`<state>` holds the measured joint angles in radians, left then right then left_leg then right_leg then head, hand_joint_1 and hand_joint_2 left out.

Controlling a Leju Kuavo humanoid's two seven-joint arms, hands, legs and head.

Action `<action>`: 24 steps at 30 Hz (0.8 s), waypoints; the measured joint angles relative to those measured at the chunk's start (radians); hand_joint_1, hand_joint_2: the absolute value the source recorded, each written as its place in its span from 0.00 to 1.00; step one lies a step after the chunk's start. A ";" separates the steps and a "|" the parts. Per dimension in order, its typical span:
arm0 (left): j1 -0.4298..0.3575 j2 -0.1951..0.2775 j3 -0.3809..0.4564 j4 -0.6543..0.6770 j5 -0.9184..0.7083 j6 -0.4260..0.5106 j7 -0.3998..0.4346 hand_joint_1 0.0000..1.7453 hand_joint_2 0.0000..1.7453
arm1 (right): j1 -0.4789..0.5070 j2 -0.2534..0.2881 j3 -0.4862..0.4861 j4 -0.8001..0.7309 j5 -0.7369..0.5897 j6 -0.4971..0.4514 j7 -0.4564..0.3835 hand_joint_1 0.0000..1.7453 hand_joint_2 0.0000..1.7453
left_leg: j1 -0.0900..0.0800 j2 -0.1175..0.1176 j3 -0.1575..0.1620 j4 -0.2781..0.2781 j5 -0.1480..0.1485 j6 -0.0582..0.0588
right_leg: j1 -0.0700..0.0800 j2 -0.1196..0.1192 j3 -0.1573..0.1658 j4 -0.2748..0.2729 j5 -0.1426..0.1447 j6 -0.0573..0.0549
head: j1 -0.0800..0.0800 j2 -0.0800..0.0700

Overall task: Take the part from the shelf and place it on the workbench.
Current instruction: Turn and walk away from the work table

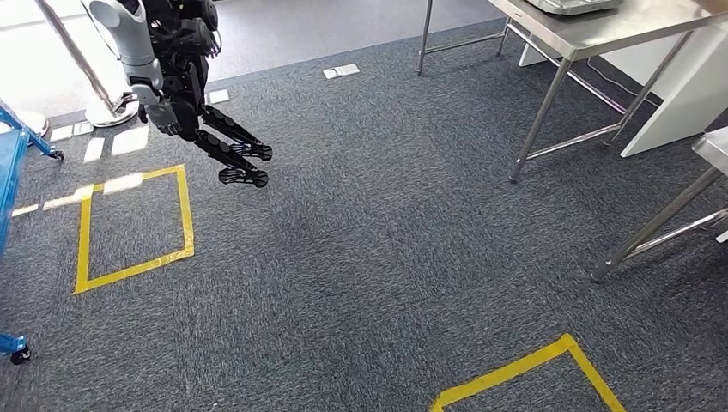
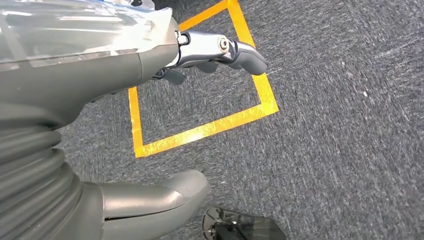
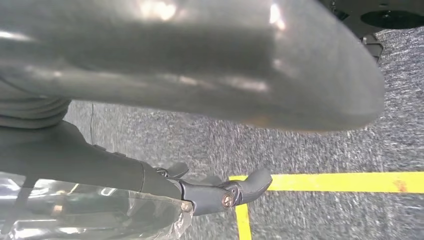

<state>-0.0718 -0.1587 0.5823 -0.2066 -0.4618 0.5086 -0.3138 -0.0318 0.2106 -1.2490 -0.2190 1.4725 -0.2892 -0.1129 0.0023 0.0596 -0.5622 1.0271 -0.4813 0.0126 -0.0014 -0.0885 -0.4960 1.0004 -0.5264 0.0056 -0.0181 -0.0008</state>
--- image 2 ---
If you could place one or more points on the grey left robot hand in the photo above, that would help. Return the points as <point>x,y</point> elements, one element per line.
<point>82,66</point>

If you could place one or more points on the yellow floor tape outline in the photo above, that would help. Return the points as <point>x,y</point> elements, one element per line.
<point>198,132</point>

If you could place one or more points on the black robot left foot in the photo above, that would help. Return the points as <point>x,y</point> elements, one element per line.
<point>245,228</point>

